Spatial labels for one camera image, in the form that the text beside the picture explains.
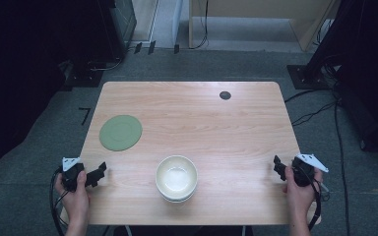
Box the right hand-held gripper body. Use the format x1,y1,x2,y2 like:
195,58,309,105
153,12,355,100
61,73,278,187
290,152,330,188

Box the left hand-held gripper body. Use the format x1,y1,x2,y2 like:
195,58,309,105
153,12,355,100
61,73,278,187
60,156,87,193

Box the person's right hand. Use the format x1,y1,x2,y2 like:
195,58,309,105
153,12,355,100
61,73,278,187
282,164,325,225

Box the person's left hand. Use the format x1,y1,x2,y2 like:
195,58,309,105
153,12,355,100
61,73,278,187
54,169,92,228

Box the green round plate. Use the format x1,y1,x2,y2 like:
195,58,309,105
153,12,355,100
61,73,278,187
98,114,144,152

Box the cream bowl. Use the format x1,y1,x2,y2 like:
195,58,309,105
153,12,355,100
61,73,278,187
155,154,199,200

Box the white bowl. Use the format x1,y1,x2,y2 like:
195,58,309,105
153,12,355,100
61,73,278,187
158,190,195,205

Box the person's dark trousers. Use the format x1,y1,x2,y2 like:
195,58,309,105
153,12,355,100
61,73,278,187
112,225,254,236

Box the dark curtain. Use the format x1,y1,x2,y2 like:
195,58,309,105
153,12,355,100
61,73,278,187
304,0,378,161

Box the black equipment case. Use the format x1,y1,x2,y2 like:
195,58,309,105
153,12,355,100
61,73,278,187
68,0,138,64

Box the white upright panel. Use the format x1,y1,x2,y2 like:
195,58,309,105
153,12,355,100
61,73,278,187
171,0,185,47

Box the left hand-held gripper black cable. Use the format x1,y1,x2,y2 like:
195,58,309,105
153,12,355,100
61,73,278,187
48,166,71,236

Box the hand-held gripper black cable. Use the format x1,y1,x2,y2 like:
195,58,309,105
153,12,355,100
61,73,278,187
48,166,71,236
295,165,331,232

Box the right hand-held gripper black cable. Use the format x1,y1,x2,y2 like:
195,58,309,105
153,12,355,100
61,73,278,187
295,165,331,232

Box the black floor cable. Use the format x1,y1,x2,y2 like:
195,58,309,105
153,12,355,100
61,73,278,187
283,88,339,128
333,97,352,236

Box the black stand base plate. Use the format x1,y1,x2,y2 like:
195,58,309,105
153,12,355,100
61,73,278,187
286,63,332,90
64,61,105,89

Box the black hanging cable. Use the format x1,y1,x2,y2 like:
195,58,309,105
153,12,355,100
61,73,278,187
190,0,210,50

